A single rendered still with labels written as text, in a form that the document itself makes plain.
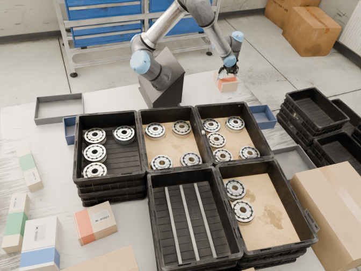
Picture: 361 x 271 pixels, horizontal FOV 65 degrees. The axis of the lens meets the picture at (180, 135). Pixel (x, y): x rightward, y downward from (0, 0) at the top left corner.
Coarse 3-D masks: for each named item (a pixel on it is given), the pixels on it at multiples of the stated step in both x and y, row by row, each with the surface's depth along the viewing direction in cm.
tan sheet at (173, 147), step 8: (144, 128) 151; (168, 128) 153; (144, 136) 147; (168, 136) 149; (192, 136) 150; (152, 144) 144; (160, 144) 144; (168, 144) 145; (176, 144) 145; (184, 144) 146; (192, 144) 146; (152, 152) 140; (160, 152) 141; (168, 152) 141; (176, 152) 142; (184, 152) 142; (176, 160) 138
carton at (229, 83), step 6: (216, 72) 201; (228, 78) 197; (234, 78) 198; (216, 84) 202; (222, 84) 193; (228, 84) 194; (234, 84) 196; (222, 90) 196; (228, 90) 198; (234, 90) 200
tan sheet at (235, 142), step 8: (224, 120) 160; (224, 128) 156; (224, 136) 152; (232, 136) 152; (240, 136) 153; (248, 136) 153; (232, 144) 148; (240, 144) 149; (248, 144) 149; (232, 152) 145
